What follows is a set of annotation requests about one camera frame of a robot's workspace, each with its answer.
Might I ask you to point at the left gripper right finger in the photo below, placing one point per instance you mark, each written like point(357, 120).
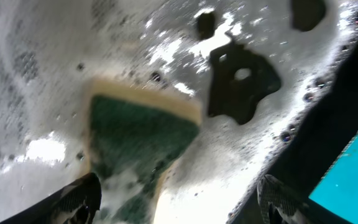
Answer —
point(280, 204)

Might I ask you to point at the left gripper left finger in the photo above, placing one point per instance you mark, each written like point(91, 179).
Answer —
point(77, 202)

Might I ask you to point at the green yellow sponge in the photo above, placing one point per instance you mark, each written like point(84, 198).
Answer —
point(134, 136)

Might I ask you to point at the teal plastic tray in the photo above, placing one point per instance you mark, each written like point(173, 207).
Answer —
point(338, 189)

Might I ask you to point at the black plastic tray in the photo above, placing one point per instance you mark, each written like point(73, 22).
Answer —
point(256, 67)

